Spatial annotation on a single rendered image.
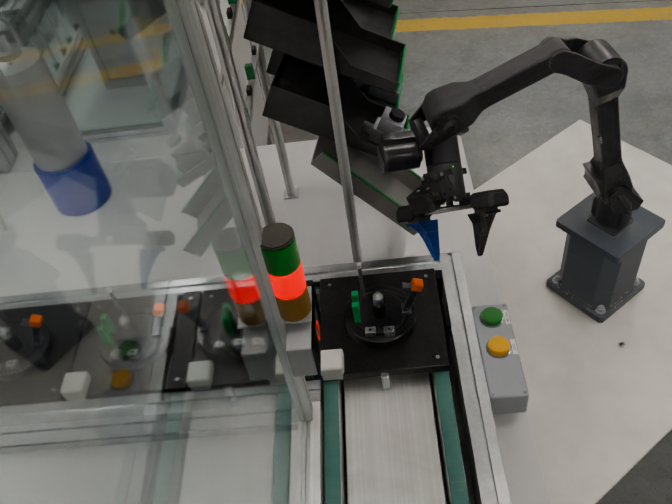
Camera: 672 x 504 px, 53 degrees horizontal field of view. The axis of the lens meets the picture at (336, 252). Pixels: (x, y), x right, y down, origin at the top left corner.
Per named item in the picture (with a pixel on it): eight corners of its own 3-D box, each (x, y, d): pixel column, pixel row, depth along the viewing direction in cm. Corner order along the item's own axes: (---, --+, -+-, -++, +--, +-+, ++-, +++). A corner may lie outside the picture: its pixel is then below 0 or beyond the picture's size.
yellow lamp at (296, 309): (311, 293, 101) (306, 272, 97) (311, 320, 97) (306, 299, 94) (278, 297, 101) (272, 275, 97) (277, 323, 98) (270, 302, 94)
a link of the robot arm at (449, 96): (601, 54, 108) (588, 0, 101) (625, 81, 102) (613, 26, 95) (437, 139, 115) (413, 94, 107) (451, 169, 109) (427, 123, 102)
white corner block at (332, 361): (345, 359, 129) (342, 347, 126) (345, 380, 126) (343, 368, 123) (320, 361, 129) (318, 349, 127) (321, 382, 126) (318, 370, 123)
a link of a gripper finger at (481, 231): (482, 211, 110) (463, 214, 106) (502, 208, 108) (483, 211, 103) (488, 253, 111) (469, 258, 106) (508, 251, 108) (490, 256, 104)
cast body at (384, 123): (402, 140, 134) (415, 113, 129) (397, 153, 131) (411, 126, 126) (363, 122, 134) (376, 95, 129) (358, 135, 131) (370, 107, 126)
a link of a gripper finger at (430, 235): (423, 221, 118) (403, 224, 114) (441, 218, 116) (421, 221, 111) (430, 260, 118) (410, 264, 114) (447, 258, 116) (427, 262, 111)
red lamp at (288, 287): (306, 271, 97) (301, 248, 93) (306, 298, 94) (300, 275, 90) (272, 275, 97) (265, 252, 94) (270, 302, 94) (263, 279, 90)
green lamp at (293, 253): (300, 248, 93) (295, 223, 90) (300, 275, 90) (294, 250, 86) (265, 251, 94) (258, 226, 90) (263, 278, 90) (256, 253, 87)
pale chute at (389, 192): (418, 194, 153) (431, 184, 150) (413, 236, 144) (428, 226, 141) (321, 124, 142) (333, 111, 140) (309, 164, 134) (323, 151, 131)
